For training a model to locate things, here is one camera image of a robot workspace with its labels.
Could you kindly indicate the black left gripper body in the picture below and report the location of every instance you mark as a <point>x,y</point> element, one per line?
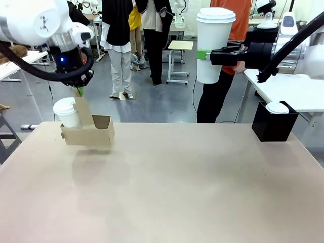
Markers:
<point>72,65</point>

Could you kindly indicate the grey background desk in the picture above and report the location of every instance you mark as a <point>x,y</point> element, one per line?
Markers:
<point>95,22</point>

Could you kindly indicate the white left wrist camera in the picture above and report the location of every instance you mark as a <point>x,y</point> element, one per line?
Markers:
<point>83,35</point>

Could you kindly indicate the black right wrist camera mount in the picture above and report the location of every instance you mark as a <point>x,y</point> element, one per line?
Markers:
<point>265,35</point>

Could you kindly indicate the brown cardboard cup carrier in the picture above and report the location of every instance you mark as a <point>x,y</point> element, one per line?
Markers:
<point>87,136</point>

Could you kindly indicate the person in beige coat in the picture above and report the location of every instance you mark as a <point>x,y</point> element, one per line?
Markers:
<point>155,58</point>

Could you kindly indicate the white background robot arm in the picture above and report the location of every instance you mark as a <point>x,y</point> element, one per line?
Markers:
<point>180,12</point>

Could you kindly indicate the brown fibrous pile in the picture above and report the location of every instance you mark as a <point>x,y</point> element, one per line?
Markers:
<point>12,54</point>

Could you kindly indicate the person in yellow shirt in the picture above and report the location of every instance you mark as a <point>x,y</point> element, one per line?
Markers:
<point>134,21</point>

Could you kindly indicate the white cup lid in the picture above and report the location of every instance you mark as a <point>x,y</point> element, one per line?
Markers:
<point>277,108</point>

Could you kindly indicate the small rolling side table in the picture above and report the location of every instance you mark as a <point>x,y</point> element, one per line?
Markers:
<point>180,45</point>

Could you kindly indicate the black square box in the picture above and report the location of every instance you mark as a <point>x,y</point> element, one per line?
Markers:
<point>274,127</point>

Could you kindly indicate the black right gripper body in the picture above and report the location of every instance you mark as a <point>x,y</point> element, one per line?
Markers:
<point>259,55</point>

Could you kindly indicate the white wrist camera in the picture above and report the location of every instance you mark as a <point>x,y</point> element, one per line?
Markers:
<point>267,21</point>
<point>83,35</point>

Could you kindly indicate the white work table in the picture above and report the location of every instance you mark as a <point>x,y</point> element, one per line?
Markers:
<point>291,93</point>

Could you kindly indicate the white tube on floor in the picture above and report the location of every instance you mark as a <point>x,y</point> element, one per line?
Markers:
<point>29,126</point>

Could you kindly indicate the person in orange shirt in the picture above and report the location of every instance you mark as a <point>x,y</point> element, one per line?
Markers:
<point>240,20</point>

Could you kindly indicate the small white lidded paper cup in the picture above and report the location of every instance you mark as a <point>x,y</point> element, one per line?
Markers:
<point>67,112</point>

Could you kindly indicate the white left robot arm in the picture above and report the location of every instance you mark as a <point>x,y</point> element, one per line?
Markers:
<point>25,20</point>

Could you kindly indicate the tall white lidded paper cup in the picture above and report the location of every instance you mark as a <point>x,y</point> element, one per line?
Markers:
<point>215,33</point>

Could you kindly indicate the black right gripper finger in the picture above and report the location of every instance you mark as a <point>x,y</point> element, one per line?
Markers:
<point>225,57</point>
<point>238,45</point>

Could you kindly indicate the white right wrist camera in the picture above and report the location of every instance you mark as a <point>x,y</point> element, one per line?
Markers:
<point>267,21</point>

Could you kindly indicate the person's bare hand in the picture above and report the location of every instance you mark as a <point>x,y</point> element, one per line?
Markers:
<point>240,68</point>

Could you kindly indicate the person in black top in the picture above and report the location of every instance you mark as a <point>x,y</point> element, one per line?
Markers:
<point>116,25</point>

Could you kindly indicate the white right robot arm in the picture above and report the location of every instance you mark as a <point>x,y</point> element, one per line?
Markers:
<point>314,58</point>

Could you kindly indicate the white side table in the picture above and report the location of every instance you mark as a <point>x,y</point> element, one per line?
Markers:
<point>15,65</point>

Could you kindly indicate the black metal frame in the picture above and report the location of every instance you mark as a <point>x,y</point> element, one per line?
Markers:
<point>7,141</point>

